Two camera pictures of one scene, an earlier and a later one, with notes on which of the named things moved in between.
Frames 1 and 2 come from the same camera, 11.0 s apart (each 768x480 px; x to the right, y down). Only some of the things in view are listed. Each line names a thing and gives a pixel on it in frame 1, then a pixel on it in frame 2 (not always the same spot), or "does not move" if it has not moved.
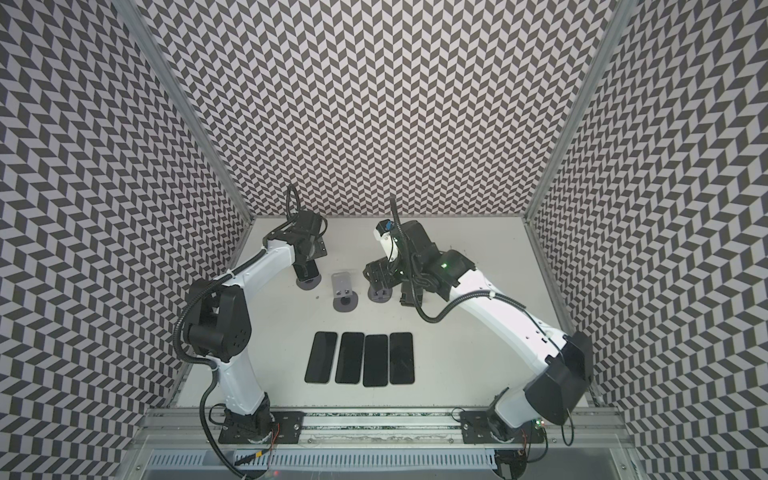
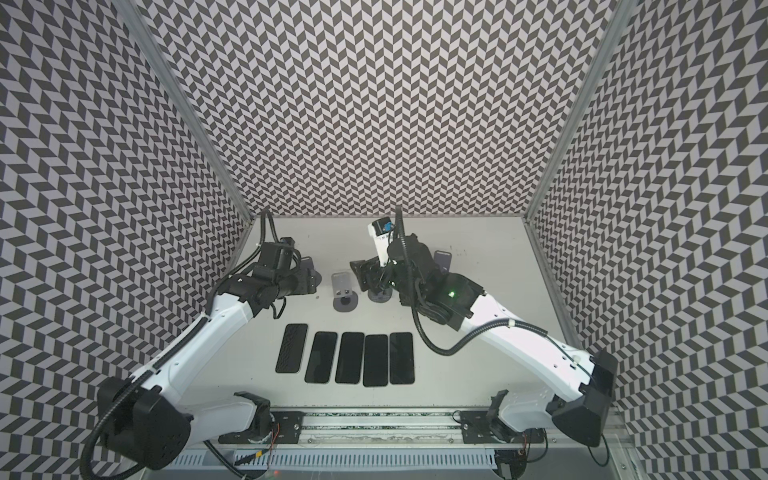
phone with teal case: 376,361 does not move
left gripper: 321,249 -> 296,292
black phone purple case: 402,362 does not move
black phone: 322,357 does not move
